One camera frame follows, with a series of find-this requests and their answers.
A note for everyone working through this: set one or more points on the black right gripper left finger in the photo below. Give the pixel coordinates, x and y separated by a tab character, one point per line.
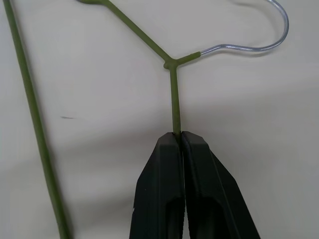
157	184

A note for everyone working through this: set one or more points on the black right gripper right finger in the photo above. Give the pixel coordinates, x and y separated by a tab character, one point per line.
211	189

